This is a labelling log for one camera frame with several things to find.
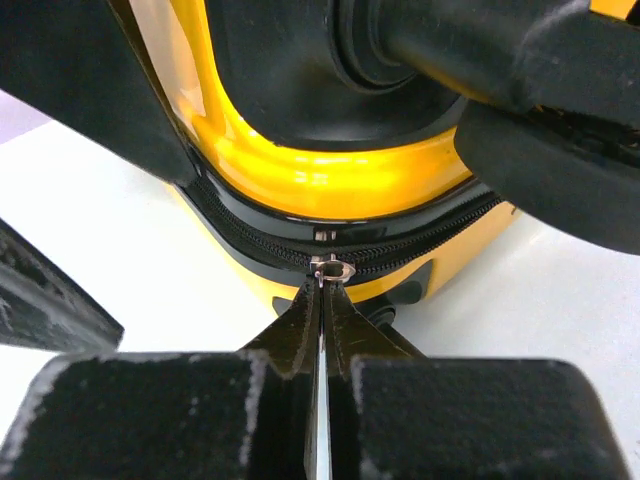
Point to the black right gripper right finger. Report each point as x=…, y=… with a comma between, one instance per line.
x=396, y=414

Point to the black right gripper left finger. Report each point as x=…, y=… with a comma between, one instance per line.
x=248, y=414

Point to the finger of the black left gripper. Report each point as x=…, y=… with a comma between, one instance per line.
x=43, y=308

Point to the yellow Pikachu suitcase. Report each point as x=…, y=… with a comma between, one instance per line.
x=398, y=137

